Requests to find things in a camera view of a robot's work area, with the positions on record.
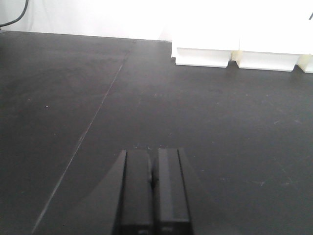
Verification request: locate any left white storage bin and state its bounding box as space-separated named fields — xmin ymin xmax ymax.
xmin=171 ymin=16 xmax=240 ymax=68

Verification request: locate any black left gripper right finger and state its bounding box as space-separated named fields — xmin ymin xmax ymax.
xmin=153 ymin=148 xmax=191 ymax=235

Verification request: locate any right white storage bin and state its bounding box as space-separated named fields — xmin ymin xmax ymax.
xmin=297 ymin=54 xmax=313 ymax=73

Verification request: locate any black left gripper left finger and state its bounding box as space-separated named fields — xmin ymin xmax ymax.
xmin=113 ymin=150 xmax=154 ymax=235

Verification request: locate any black power cable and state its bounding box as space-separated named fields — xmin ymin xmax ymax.
xmin=0 ymin=0 xmax=29 ymax=28

